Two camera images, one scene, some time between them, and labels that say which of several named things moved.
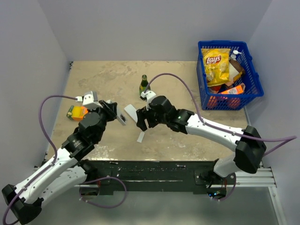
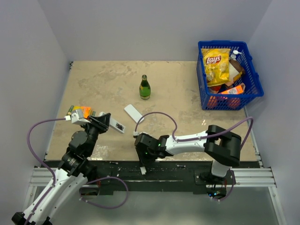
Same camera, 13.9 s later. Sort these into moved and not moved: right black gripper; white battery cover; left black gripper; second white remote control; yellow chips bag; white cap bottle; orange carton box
Moved: left black gripper; right black gripper; white battery cover
Not moved: white cap bottle; yellow chips bag; second white remote control; orange carton box
